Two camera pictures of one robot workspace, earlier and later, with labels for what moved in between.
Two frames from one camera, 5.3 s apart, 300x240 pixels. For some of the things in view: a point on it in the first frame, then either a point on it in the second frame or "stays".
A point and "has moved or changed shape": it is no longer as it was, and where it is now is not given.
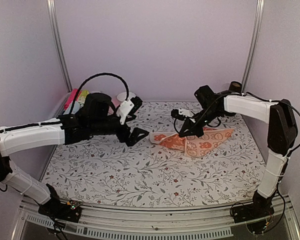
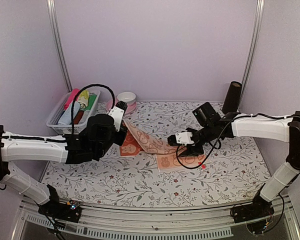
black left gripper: x=124 y=137 to x=119 y=141
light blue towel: x=75 y=108 stays
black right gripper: x=194 y=130 to x=192 y=151
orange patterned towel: x=193 y=146 has moved or changed shape
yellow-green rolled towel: x=82 y=96 stays
